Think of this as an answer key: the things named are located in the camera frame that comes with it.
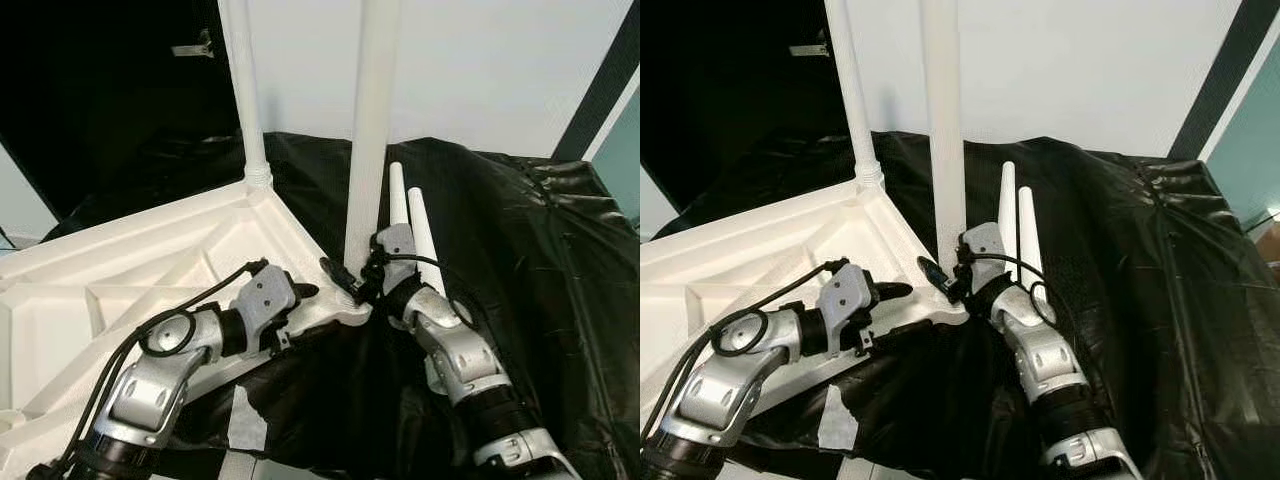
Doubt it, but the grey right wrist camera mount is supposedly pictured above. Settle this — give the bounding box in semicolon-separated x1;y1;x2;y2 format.
960;223;1006;291
375;223;418;291

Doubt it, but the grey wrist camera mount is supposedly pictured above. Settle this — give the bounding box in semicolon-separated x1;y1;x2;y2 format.
232;265;298;346
960;223;1006;291
375;223;418;291
815;262;879;346

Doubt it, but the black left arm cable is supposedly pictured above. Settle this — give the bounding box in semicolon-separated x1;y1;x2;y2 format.
640;258;851;471
25;258;271;480

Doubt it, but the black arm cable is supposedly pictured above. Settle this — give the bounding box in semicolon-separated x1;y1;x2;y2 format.
960;250;1061;331
365;250;481;341
640;258;851;471
25;258;271;480

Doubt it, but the black plastic table cover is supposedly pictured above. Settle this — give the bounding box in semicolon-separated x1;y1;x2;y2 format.
40;130;641;480
650;130;1280;480

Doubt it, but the black door frame post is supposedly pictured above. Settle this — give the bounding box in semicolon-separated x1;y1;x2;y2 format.
550;0;641;163
1165;0;1280;161

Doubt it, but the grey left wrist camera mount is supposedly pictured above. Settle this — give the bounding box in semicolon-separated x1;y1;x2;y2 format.
232;265;298;346
815;262;879;346

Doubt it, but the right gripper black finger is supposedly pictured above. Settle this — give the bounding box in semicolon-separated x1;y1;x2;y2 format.
320;257;363;301
917;257;959;303

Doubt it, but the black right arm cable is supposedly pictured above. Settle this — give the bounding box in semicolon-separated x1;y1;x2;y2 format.
960;250;1061;331
365;250;481;341

